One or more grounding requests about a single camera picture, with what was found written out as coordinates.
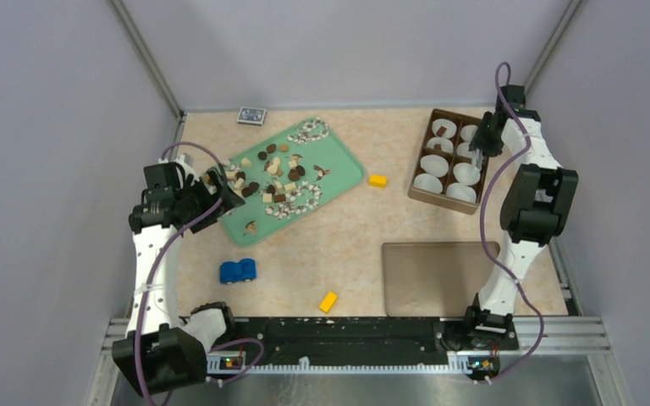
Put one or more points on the tan box lid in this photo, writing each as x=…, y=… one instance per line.
x=432, y=279

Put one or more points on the yellow block front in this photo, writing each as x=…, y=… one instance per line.
x=328, y=301

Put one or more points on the white cup top left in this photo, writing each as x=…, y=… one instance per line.
x=444, y=128

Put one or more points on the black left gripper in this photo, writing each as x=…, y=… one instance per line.
x=212, y=199

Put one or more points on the white cup lower right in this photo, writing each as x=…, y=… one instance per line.
x=467, y=173

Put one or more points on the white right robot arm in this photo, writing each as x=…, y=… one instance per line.
x=534, y=211

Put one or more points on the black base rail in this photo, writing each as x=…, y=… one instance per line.
x=361, y=341

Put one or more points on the white cup lower left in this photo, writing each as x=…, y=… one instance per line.
x=435, y=165

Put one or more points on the white cup bottom right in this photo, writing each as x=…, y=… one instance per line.
x=462, y=192

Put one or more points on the playing card deck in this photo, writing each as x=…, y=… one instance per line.
x=252, y=116

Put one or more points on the brown chocolate box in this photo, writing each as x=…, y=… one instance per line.
x=431, y=190

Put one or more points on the green plastic tray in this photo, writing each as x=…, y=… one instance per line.
x=287, y=177

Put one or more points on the metal tweezers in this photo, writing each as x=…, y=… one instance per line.
x=477, y=159

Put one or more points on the white cup top right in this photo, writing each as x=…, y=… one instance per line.
x=468, y=132

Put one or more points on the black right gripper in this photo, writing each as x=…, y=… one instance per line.
x=479, y=141

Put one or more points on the white cup middle right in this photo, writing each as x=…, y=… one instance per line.
x=464, y=151

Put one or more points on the white cup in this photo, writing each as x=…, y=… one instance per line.
x=467, y=173
x=464, y=151
x=462, y=192
x=444, y=128
x=468, y=132
x=435, y=165

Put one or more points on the blue toy car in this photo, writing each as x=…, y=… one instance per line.
x=237, y=271

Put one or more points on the yellow block near tray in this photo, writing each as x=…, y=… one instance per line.
x=378, y=181

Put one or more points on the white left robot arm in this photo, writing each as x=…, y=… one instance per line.
x=162, y=351

